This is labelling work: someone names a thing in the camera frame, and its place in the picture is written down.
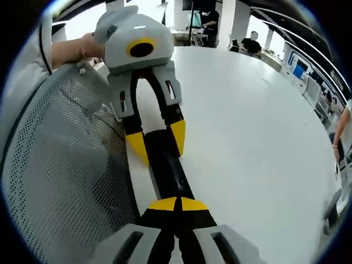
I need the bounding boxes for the blue box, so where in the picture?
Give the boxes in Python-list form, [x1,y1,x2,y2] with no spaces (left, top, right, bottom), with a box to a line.
[292,63,304,80]

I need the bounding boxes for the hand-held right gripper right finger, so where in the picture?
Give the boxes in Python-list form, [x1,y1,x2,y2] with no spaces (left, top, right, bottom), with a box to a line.
[175,196,266,264]

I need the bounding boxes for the grey mesh office chair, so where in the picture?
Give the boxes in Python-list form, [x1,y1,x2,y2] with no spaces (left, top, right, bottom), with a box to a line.
[0,60,141,264]

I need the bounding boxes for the white office chair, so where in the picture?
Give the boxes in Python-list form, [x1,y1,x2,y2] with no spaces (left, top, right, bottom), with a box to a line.
[301,74,322,107]

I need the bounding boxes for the person's left hand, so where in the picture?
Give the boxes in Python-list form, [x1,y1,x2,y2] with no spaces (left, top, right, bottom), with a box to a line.
[78,32,107,60]

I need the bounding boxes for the person's white sleeve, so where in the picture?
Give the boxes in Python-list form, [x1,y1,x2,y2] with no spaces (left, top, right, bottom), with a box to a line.
[0,15,53,116]

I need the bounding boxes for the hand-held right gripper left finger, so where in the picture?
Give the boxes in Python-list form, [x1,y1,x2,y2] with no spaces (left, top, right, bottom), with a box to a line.
[92,196,180,264]

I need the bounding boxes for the black remote control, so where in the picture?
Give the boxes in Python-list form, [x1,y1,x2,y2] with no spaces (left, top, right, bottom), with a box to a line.
[143,129,196,202]

